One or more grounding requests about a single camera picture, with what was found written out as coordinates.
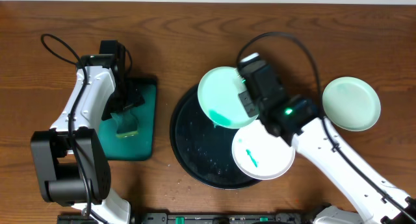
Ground green yellow sponge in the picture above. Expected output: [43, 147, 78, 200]
[111, 110, 138, 138]

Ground pale green plate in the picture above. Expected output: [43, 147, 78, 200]
[197, 66, 258, 129]

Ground white plate with green stain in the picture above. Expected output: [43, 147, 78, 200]
[231, 120, 296, 180]

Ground mint plate with green smear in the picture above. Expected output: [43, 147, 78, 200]
[322, 77, 382, 132]

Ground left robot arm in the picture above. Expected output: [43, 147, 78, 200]
[30, 53, 140, 223]

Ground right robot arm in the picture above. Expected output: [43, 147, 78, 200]
[232, 88, 415, 223]

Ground black tray with green water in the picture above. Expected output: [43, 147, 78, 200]
[98, 78, 157, 161]

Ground round black tray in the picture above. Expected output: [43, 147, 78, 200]
[170, 85, 259, 190]

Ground black rail at table edge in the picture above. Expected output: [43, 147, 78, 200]
[57, 212, 326, 224]

